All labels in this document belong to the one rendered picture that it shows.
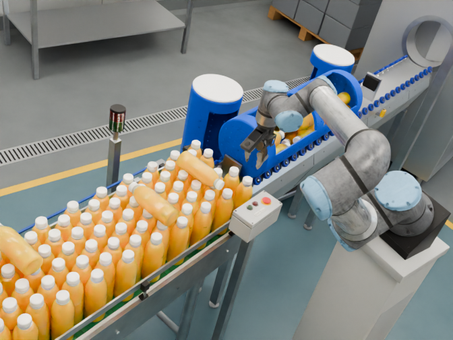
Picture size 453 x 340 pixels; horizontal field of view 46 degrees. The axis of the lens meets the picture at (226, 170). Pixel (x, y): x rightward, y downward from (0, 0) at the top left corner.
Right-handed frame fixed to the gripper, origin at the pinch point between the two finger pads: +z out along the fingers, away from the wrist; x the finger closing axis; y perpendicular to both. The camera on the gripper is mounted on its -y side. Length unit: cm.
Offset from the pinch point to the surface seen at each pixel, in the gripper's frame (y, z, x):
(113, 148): -29, 12, 50
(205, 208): -27.7, 7.3, -1.8
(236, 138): 15.4, 6.0, 19.4
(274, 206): -3.6, 8.8, -17.2
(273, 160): 20.7, 9.4, 1.4
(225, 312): -11, 75, -14
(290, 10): 375, 99, 217
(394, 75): 192, 27, 19
